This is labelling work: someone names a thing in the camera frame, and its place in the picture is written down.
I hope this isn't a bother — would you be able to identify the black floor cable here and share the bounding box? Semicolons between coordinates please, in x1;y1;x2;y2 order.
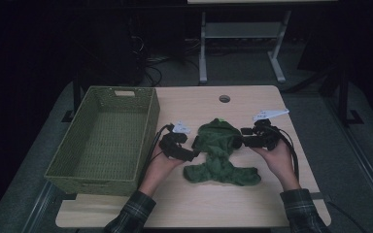
328;201;367;233

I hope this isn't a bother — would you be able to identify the person's right hand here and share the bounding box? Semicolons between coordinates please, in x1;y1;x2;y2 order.
252;139;300;192

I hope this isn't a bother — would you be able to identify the black metal stand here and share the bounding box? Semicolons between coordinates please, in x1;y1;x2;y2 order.
61;71;82;123
338;69;364;126

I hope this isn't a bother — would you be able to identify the person's left hand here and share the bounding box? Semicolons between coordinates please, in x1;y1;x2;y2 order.
139;146;186;197

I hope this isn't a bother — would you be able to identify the green fleece garment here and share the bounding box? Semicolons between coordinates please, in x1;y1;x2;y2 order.
183;117;262;187

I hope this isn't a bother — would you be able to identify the right hand-held gripper black cable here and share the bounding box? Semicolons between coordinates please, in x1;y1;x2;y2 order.
268;125;300;182

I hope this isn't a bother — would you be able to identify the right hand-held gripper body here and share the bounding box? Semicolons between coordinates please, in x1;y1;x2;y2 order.
252;109;289;151

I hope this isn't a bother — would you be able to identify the grey table edge clamp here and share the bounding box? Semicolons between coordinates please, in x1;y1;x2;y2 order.
314;192;332;203

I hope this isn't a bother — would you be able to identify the green woven basket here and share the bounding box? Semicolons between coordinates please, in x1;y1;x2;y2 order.
44;85;161;197

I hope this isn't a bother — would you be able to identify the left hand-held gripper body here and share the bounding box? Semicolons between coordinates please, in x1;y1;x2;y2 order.
159;120;191;158

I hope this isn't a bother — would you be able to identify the bundle of floor cables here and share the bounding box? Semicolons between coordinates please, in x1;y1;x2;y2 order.
129;35;202;86

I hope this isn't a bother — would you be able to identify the white metal stand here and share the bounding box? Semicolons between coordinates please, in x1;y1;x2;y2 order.
198;11;292;84

